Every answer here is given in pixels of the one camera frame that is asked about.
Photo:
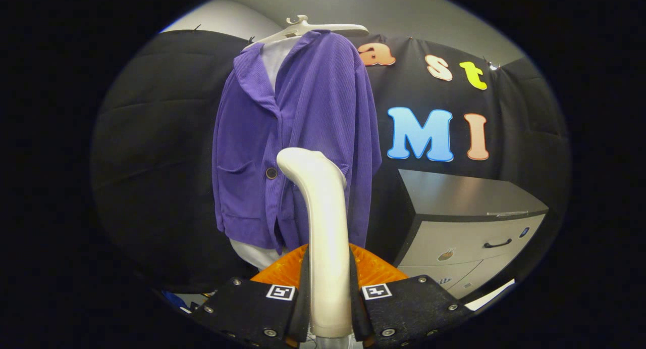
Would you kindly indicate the cream plastic clothes hanger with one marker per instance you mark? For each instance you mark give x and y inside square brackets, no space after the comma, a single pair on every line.
[313,31]

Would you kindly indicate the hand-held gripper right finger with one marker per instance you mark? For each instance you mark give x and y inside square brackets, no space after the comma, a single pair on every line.
[414,308]

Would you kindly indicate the blue object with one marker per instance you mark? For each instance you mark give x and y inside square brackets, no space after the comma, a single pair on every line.
[175,299]

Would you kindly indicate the grey cabinet with dark top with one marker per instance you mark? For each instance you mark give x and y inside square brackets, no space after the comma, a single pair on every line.
[454,233]

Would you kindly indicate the white garment steamer head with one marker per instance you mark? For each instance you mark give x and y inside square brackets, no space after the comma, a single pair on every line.
[328,238]

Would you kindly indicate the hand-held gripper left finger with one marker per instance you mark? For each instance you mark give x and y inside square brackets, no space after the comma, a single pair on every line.
[252,313]

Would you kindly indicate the white paper sheet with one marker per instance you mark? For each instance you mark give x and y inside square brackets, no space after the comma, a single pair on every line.
[489,294]

